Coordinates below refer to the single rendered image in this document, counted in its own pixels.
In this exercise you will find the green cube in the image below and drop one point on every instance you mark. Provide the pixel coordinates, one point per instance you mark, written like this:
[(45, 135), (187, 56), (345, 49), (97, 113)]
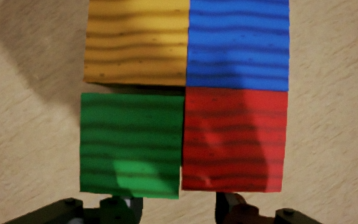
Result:
[(130, 145)]

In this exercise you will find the blue cube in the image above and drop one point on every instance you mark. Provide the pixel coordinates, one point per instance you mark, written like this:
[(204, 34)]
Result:
[(239, 44)]

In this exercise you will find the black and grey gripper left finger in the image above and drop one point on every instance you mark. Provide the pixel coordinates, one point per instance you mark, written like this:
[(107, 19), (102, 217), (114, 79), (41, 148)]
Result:
[(72, 211)]

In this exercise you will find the red cube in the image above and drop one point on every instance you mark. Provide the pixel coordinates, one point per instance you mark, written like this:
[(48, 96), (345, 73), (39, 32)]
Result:
[(234, 140)]

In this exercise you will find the yellow cube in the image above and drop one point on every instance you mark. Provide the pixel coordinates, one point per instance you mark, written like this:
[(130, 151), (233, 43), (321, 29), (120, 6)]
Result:
[(137, 44)]

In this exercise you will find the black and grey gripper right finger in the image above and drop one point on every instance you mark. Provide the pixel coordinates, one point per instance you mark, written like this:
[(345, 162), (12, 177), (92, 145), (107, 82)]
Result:
[(230, 211)]

